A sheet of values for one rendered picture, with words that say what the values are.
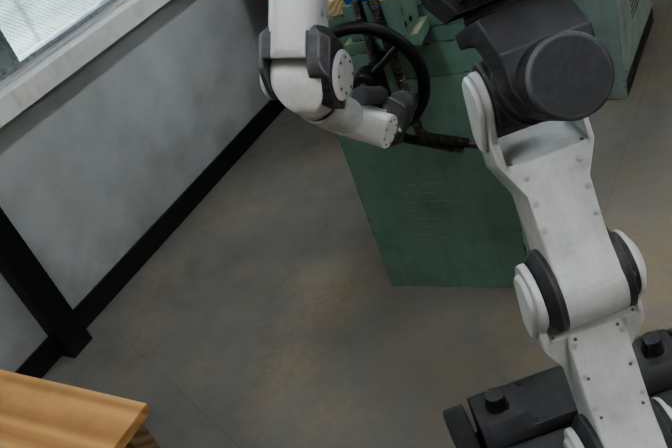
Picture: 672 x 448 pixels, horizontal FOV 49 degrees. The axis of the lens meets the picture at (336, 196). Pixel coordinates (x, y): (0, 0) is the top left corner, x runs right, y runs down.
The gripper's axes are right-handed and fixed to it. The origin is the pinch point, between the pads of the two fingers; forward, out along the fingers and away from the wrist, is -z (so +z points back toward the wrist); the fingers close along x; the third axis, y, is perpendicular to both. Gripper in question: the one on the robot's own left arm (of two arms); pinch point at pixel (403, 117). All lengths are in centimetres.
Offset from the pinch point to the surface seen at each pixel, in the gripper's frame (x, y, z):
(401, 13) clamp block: 19.4, 11.5, -5.1
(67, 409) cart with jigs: -76, 27, 45
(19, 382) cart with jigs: -83, 45, 41
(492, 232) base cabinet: -27, -21, -49
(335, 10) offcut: 13.3, 31.4, -14.8
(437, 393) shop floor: -66, -30, -26
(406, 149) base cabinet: -13.8, 6.7, -33.9
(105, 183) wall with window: -81, 113, -54
